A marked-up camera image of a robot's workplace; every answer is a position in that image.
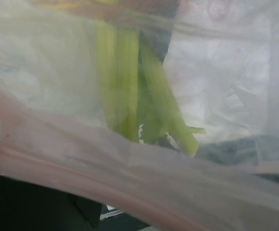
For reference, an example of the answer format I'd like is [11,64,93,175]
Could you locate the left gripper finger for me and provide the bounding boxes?
[0,175,102,231]

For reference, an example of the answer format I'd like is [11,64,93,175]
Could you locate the green fake celery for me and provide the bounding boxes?
[95,22,205,157]

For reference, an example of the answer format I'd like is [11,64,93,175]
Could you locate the clear zip top bag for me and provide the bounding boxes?
[0,0,279,231]

